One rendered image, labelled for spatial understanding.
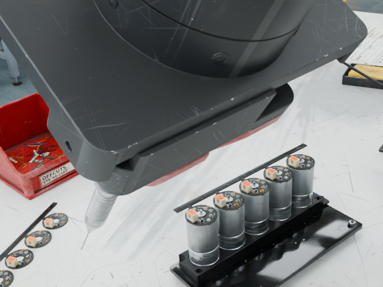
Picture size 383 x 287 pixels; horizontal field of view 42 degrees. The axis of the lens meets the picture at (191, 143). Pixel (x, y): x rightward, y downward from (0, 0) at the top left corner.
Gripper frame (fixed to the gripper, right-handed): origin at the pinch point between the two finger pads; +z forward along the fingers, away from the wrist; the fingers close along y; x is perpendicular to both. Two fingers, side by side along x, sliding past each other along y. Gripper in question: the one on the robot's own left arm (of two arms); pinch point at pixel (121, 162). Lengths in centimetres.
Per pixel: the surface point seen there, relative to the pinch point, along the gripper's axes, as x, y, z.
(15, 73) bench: -157, -89, 216
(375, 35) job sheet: -13, -73, 33
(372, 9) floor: -90, -332, 178
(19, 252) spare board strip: -7.0, -0.9, 28.1
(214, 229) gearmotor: 2.5, -10.9, 15.2
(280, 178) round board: 2.1, -18.7, 14.4
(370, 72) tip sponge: -6, -55, 26
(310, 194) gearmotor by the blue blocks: 4.4, -22.0, 16.5
